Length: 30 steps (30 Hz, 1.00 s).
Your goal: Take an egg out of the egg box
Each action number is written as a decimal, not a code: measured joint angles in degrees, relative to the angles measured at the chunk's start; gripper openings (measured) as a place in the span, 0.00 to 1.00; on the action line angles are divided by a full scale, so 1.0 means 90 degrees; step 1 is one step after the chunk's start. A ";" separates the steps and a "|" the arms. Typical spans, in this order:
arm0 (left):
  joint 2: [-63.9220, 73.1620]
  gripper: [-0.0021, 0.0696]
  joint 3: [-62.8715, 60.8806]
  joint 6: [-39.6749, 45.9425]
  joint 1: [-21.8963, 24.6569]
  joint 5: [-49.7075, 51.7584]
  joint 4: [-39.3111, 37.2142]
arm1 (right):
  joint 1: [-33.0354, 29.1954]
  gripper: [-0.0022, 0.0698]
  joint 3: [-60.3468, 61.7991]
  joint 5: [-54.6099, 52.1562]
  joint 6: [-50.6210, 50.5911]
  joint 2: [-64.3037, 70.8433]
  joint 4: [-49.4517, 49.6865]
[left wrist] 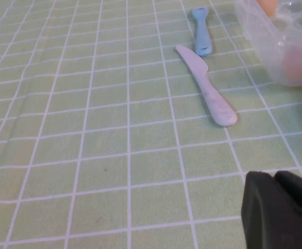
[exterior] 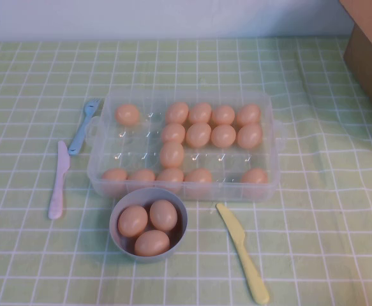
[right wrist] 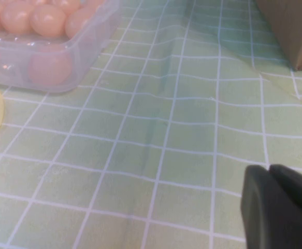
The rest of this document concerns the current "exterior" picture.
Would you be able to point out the clear plastic egg box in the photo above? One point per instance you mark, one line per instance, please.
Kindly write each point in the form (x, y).
(134, 150)

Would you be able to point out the brown cardboard box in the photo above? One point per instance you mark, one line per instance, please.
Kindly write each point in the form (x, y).
(370, 48)

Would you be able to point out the grey round bowl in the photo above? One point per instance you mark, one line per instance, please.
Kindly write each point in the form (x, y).
(141, 195)

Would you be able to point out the yellow plastic knife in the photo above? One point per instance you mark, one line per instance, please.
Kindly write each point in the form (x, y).
(236, 236)

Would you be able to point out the blue plastic fork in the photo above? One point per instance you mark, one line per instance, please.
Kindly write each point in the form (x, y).
(77, 140)

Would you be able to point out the pink plastic knife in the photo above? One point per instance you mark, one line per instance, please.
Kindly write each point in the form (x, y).
(58, 191)

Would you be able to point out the green checked tablecloth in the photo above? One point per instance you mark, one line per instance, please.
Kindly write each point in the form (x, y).
(316, 239)

